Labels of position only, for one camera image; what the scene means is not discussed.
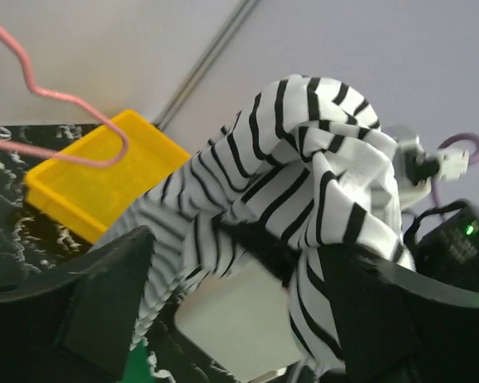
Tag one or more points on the yellow plastic tray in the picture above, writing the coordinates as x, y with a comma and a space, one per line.
88, 200

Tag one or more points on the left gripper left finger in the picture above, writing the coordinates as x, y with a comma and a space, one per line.
74, 323

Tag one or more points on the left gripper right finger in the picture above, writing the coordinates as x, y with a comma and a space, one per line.
395, 325

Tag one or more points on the striped black white tank top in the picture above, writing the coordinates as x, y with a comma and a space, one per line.
305, 165

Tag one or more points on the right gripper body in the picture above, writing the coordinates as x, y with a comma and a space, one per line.
450, 252

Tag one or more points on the white foam box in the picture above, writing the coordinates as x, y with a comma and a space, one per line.
241, 322

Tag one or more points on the green ring binder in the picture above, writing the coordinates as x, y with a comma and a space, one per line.
137, 369

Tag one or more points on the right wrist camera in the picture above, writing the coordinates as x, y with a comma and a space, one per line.
417, 171

